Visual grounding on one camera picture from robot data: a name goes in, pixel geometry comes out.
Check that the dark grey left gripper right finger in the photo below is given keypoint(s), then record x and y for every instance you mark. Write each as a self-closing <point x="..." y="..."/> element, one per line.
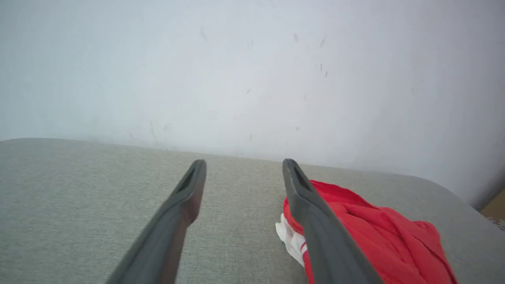
<point x="327" y="240"/>

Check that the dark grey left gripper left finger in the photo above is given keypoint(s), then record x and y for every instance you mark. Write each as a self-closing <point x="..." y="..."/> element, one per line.
<point x="165" y="236"/>

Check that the red garment with white trim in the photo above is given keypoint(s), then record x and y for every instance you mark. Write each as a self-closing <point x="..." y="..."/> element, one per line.
<point x="378" y="236"/>

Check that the grey fabric sofa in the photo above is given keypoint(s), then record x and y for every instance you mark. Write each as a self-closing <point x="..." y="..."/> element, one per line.
<point x="79" y="213"/>

